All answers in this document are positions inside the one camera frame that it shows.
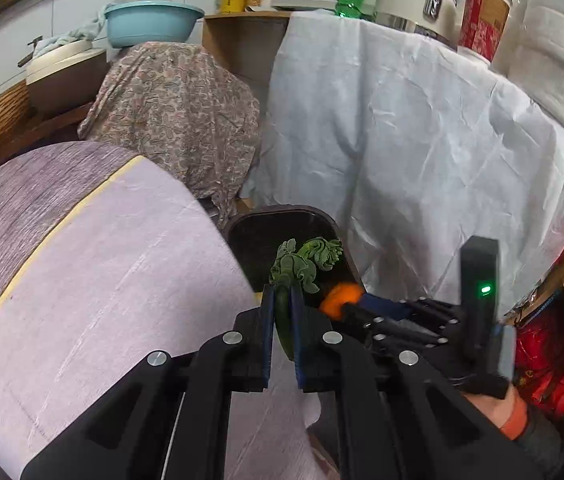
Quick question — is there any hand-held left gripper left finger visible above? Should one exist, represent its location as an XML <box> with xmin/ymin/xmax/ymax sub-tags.
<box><xmin>19</xmin><ymin>285</ymin><xmax>275</xmax><ymax>480</ymax></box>

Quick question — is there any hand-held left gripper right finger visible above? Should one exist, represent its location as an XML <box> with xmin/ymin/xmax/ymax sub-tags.
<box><xmin>289</xmin><ymin>282</ymin><xmax>542</xmax><ymax>480</ymax></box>

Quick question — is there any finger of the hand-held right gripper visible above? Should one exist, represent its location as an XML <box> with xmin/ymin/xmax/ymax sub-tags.
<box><xmin>342</xmin><ymin>302</ymin><xmax>457</xmax><ymax>357</ymax></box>
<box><xmin>357</xmin><ymin>292</ymin><xmax>463</xmax><ymax>331</ymax></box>

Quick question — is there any small orange fruit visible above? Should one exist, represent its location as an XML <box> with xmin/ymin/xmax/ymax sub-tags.
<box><xmin>319</xmin><ymin>282</ymin><xmax>365</xmax><ymax>321</ymax></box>

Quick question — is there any green leafy vegetable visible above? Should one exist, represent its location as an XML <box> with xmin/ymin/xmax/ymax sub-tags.
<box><xmin>268</xmin><ymin>236</ymin><xmax>345</xmax><ymax>361</ymax></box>

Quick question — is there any black trash bin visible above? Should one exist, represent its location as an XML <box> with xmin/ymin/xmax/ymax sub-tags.
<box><xmin>222</xmin><ymin>205</ymin><xmax>363</xmax><ymax>301</ymax></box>

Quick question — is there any person's right forearm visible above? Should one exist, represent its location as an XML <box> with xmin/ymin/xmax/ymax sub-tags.
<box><xmin>462</xmin><ymin>387</ymin><xmax>562</xmax><ymax>466</ymax></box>

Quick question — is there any red plastic bag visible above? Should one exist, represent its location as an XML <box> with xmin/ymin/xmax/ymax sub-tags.
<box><xmin>514</xmin><ymin>305</ymin><xmax>564</xmax><ymax>416</ymax></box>

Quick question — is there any white cover cloth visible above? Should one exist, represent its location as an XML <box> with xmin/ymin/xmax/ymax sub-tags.
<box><xmin>239</xmin><ymin>10</ymin><xmax>564</xmax><ymax>306</ymax></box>

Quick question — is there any white fabric bundle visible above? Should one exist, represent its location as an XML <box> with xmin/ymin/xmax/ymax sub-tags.
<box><xmin>492</xmin><ymin>0</ymin><xmax>564</xmax><ymax>161</ymax></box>

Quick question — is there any floral patterned cloth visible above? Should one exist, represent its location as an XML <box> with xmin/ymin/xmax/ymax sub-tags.
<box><xmin>78</xmin><ymin>41</ymin><xmax>261</xmax><ymax>228</ymax></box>

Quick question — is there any red canister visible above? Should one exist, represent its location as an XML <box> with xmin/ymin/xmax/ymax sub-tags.
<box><xmin>456</xmin><ymin>0</ymin><xmax>512</xmax><ymax>63</ymax></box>

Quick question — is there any cream electric kettle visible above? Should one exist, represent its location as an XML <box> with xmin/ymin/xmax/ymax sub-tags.
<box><xmin>374</xmin><ymin>0</ymin><xmax>457</xmax><ymax>43</ymax></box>

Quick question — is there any light wooden cabinet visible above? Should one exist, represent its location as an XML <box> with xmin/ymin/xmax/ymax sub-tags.
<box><xmin>202</xmin><ymin>11</ymin><xmax>293</xmax><ymax>106</ymax></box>

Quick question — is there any dark wooden sideboard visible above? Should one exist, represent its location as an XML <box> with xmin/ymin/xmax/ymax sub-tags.
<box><xmin>0</xmin><ymin>102</ymin><xmax>95</xmax><ymax>193</ymax></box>

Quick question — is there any brown and cream pot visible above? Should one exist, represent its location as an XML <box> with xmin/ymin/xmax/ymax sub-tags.
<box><xmin>26</xmin><ymin>42</ymin><xmax>108</xmax><ymax>116</ymax></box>

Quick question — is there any light blue plastic basin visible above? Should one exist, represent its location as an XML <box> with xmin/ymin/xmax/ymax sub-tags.
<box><xmin>103</xmin><ymin>1</ymin><xmax>205</xmax><ymax>50</ymax></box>

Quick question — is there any pale blue towel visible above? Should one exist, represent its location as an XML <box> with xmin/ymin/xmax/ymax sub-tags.
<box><xmin>37</xmin><ymin>7</ymin><xmax>113</xmax><ymax>56</ymax></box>

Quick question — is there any bamboo tap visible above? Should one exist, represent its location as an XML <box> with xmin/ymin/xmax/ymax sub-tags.
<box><xmin>17</xmin><ymin>36</ymin><xmax>43</xmax><ymax>67</ymax></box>

